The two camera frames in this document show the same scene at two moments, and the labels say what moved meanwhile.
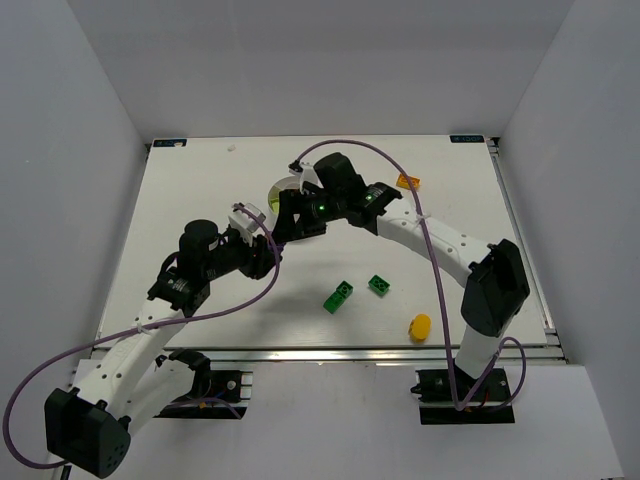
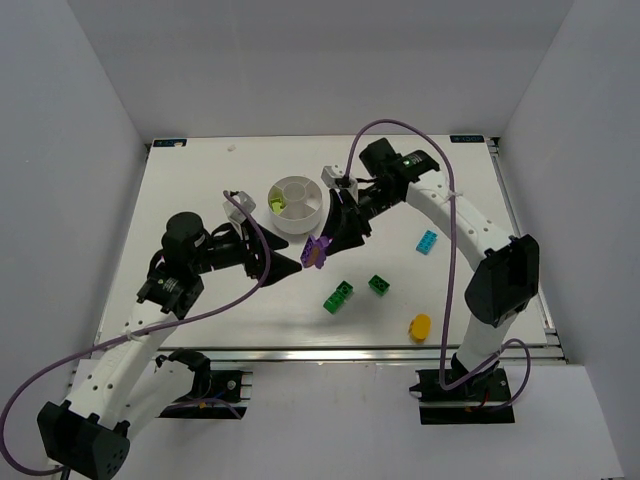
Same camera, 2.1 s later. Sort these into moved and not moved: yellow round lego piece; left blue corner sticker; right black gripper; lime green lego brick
Moved: right black gripper
Not moved: lime green lego brick; left blue corner sticker; yellow round lego piece
